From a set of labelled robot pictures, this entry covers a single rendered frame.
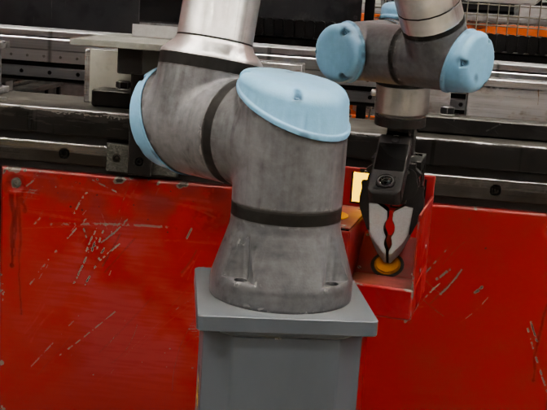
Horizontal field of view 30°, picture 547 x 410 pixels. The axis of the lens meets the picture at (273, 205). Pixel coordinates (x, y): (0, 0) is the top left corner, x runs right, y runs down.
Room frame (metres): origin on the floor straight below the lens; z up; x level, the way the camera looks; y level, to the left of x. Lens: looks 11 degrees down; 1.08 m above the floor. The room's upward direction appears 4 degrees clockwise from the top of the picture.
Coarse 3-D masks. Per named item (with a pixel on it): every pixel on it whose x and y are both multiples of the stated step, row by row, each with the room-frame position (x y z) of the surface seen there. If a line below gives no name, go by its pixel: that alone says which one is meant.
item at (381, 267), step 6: (378, 258) 1.43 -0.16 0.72; (396, 258) 1.43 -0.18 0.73; (378, 264) 1.42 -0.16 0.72; (384, 264) 1.42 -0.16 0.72; (390, 264) 1.42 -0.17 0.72; (396, 264) 1.42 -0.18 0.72; (378, 270) 1.41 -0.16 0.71; (384, 270) 1.41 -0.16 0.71; (390, 270) 1.41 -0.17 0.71; (396, 270) 1.41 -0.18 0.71
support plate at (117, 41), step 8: (72, 40) 1.58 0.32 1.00; (80, 40) 1.58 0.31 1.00; (88, 40) 1.58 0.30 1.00; (96, 40) 1.58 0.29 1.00; (104, 40) 1.58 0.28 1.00; (112, 40) 1.60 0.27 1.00; (120, 40) 1.62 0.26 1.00; (128, 40) 1.63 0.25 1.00; (136, 40) 1.65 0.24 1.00; (144, 40) 1.67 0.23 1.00; (152, 40) 1.68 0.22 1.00; (160, 40) 1.70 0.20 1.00; (168, 40) 1.72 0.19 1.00; (128, 48) 1.57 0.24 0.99; (136, 48) 1.57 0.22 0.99; (144, 48) 1.57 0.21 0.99; (152, 48) 1.57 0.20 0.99; (160, 48) 1.57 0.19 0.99
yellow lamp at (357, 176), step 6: (354, 174) 1.52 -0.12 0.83; (360, 174) 1.51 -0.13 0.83; (366, 174) 1.51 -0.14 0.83; (354, 180) 1.52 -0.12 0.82; (360, 180) 1.51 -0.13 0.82; (354, 186) 1.52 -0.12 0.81; (360, 186) 1.51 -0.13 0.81; (354, 192) 1.52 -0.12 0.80; (360, 192) 1.51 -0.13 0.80; (354, 198) 1.52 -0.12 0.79
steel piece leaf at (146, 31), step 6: (138, 24) 1.75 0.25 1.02; (144, 24) 1.75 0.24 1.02; (132, 30) 1.75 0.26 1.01; (138, 30) 1.75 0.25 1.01; (144, 30) 1.75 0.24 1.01; (150, 30) 1.75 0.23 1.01; (156, 30) 1.75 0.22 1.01; (162, 30) 1.75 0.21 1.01; (168, 30) 1.75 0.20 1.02; (174, 30) 1.75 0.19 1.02; (132, 36) 1.75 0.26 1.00; (138, 36) 1.75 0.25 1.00; (144, 36) 1.75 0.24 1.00; (150, 36) 1.75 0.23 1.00; (156, 36) 1.75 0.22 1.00; (162, 36) 1.75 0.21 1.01; (168, 36) 1.75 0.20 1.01; (174, 36) 1.75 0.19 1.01
